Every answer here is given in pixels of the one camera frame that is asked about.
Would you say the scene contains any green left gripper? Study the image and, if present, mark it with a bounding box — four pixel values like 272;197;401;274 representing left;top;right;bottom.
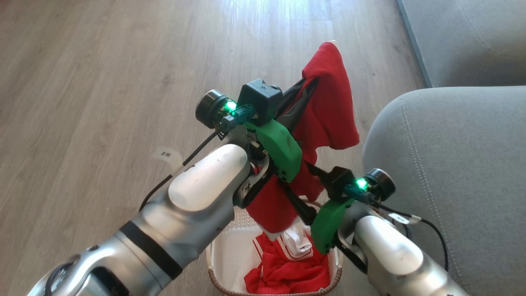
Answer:
246;78;320;184

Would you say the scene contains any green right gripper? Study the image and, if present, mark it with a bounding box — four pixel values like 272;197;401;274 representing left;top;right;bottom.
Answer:
283;163;355;254

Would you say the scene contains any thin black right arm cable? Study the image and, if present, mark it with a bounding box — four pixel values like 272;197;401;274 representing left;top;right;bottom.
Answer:
376;203;449;272

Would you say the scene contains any grey fabric sofa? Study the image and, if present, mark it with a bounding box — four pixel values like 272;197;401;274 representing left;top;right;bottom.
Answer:
363;86;526;296

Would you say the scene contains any cream laundry basket brown rim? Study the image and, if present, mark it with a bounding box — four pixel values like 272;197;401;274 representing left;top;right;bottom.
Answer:
205;199;344;296

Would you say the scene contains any grey sofa flat section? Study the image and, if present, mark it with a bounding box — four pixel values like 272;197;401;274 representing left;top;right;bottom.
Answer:
397;0;526;88

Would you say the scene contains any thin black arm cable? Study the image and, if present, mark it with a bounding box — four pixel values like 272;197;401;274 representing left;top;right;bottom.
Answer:
139;127;224;212
376;203;449;272

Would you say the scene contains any red white varsity jacket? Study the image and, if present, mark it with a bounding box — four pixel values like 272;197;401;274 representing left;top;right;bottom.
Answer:
244;41;360;295

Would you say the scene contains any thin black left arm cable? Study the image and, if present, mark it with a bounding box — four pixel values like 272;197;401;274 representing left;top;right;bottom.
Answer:
139;127;224;212

